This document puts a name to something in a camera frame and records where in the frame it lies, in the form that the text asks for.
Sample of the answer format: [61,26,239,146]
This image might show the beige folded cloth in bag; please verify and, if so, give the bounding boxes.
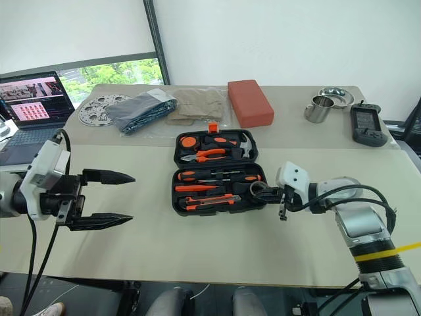
[164,88,228,126]

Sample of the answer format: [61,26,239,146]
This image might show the orange handled pliers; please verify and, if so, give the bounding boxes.
[180,147,228,164]

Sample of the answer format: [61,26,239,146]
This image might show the black orange long screwdriver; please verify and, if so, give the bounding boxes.
[176,169,246,182]
[196,174,263,184]

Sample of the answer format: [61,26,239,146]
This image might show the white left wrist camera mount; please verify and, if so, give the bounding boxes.
[19,140,72,221]

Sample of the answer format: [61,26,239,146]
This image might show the open laptop computer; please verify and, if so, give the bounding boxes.
[0,71,77,165]

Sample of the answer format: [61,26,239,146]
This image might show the black plastic tool case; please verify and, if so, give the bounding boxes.
[170,122,268,217]

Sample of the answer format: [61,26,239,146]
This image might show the stainless steel bowl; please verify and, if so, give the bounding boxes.
[318,86,356,109]

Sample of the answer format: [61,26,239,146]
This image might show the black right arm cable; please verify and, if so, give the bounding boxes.
[284,186,401,231]

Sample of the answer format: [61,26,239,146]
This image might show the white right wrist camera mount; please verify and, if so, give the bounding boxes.
[274,161,310,207]

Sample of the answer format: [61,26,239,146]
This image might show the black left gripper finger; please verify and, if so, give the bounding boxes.
[82,169,136,185]
[67,213,134,232]

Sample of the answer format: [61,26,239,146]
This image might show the dark grey cloth in bag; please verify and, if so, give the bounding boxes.
[104,89,179,135]

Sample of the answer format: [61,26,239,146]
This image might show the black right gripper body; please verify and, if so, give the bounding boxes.
[278,186,296,221]

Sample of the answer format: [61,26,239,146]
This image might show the black office chair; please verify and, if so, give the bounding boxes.
[403,97,421,155]

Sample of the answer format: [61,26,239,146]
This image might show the white sneaker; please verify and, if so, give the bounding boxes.
[41,301,66,316]

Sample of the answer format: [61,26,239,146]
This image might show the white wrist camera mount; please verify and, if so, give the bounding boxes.
[274,161,310,207]
[19,140,72,221]

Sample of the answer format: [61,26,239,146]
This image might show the dark window frame post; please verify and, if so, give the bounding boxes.
[143,0,172,86]

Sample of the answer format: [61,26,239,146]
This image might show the stainless steel mug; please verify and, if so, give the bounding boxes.
[304,95,335,123]

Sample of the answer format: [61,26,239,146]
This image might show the yellow tape strip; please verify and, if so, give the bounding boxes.
[355,242,421,263]

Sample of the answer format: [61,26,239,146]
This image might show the red rectangular brick block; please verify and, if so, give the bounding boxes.
[227,78,276,128]

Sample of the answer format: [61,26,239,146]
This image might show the black handheld electronic device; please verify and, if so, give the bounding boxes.
[349,100,388,147]

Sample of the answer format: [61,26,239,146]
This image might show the grey rounded shape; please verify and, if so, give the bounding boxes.
[232,286,269,316]
[144,286,195,316]

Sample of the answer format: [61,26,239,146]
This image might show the perforated round metal plate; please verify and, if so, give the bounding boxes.
[78,93,131,126]

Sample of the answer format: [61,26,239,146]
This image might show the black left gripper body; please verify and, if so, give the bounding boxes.
[39,174,86,228]

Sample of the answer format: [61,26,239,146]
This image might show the black orange claw hammer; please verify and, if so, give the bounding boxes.
[202,133,256,158]

